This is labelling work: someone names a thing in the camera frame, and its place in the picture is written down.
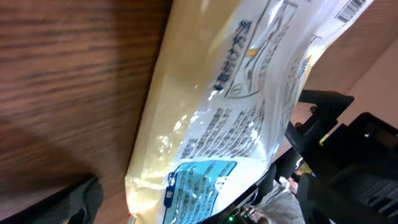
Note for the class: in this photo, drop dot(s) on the yellow snack bag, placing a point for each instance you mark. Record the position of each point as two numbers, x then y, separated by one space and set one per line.
225 84

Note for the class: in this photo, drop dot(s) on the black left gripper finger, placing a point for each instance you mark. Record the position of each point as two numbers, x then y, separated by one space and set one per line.
76 204

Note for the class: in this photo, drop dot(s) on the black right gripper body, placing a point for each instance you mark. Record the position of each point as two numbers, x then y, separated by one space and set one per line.
354 174

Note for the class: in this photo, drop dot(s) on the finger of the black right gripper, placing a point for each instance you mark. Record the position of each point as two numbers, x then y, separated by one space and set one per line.
240 211
329 105

